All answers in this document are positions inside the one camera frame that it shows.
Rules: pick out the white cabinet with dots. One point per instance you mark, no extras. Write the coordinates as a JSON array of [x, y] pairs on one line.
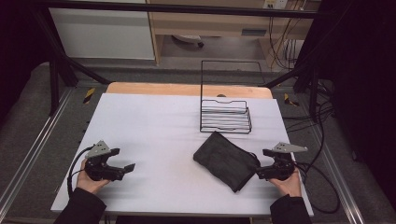
[[102, 32]]

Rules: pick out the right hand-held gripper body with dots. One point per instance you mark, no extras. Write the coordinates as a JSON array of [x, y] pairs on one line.
[[281, 163]]

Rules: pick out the aluminium rail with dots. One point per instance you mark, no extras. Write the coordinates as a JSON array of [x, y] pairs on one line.
[[34, 146], [337, 174]]

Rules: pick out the person's right hand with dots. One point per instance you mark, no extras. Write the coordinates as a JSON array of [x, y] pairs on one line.
[[289, 185]]

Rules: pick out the white chair base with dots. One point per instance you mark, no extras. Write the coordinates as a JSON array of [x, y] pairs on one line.
[[190, 39]]

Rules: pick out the light wooden desk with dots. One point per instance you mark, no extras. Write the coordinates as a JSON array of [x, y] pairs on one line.
[[218, 28]]

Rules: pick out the white wall socket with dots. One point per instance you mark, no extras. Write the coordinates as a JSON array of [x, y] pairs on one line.
[[275, 3]]

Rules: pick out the black curtain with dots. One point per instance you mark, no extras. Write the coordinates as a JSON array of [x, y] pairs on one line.
[[361, 93], [15, 53]]

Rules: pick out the white table cover sheet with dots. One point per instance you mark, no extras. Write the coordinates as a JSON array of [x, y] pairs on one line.
[[162, 140]]

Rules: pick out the yellow black tape strip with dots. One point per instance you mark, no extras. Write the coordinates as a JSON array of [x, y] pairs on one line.
[[89, 95], [289, 100]]

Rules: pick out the black horizontal frame bar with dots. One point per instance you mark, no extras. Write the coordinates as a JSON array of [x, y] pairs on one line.
[[186, 10]]

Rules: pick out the dark cloth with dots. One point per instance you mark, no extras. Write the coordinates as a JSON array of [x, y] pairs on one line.
[[225, 160]]

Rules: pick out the person's left hand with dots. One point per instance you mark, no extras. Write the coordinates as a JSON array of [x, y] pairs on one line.
[[88, 183]]

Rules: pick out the wooden table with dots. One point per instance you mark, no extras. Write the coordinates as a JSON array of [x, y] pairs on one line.
[[174, 88]]

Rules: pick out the black frame strut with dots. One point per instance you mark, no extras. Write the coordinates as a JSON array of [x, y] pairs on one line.
[[62, 59], [305, 74]]

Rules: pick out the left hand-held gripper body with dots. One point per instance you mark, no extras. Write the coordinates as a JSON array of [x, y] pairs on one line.
[[97, 161]]

